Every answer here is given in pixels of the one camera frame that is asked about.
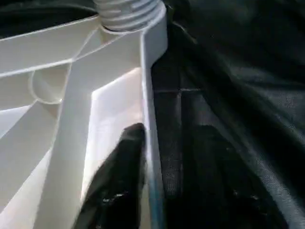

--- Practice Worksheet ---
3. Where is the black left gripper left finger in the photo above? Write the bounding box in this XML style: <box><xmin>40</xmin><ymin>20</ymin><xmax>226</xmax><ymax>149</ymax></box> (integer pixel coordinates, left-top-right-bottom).
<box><xmin>71</xmin><ymin>123</ymin><xmax>146</xmax><ymax>229</ymax></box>

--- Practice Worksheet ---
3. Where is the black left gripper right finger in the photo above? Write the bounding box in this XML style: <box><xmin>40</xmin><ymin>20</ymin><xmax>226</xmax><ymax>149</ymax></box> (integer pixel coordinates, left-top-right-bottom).
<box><xmin>162</xmin><ymin>123</ymin><xmax>283</xmax><ymax>229</ymax></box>

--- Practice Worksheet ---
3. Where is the white plastic table top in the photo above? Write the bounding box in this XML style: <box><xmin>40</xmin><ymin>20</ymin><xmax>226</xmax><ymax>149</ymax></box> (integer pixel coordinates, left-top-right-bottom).
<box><xmin>0</xmin><ymin>0</ymin><xmax>169</xmax><ymax>229</ymax></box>

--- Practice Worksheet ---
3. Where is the white plastic table leg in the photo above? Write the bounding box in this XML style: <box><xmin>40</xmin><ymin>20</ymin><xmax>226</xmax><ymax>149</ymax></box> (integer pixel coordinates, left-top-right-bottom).
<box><xmin>92</xmin><ymin>0</ymin><xmax>165</xmax><ymax>33</ymax></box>

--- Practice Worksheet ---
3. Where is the black work mat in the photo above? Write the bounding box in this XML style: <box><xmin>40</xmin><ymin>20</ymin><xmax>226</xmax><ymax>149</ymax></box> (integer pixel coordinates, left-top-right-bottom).
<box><xmin>0</xmin><ymin>0</ymin><xmax>305</xmax><ymax>229</ymax></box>

